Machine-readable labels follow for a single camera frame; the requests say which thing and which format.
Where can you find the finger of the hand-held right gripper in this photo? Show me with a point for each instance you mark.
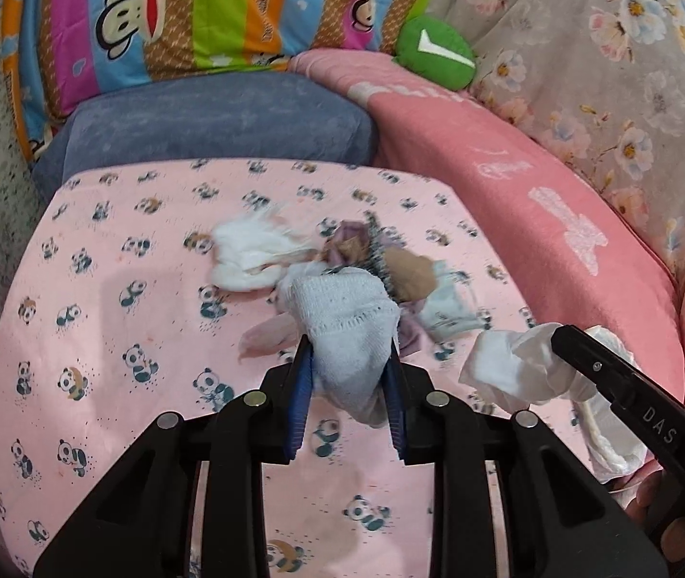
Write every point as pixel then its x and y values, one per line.
pixel 589 361

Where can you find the pale pink cloth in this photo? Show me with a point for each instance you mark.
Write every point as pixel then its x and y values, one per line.
pixel 270 340

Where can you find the pink panda printed sheet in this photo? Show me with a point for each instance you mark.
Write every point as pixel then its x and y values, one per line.
pixel 137 253

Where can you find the purple cloth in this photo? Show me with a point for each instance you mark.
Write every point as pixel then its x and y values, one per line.
pixel 342 247

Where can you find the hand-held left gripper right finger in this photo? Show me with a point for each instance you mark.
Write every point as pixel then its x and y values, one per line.
pixel 395 403

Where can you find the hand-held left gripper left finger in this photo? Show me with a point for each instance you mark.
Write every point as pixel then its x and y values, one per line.
pixel 299 400

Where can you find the white knitted sock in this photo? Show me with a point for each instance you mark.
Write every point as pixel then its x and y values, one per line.
pixel 348 337

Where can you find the white plastic bag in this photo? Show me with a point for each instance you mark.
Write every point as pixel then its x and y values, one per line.
pixel 511 367

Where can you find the pink blanket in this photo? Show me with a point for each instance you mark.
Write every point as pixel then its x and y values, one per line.
pixel 529 192

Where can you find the blue grey cushion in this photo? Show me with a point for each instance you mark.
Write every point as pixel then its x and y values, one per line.
pixel 210 120

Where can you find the grey floral sheet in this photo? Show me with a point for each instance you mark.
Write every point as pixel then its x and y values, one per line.
pixel 589 42

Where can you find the green round pillow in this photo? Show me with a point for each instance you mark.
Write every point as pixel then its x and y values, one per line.
pixel 435 51

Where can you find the striped monkey printed blanket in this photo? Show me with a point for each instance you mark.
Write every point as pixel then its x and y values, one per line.
pixel 198 12

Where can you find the fluffy white sock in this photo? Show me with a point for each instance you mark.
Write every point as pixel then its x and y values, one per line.
pixel 246 253

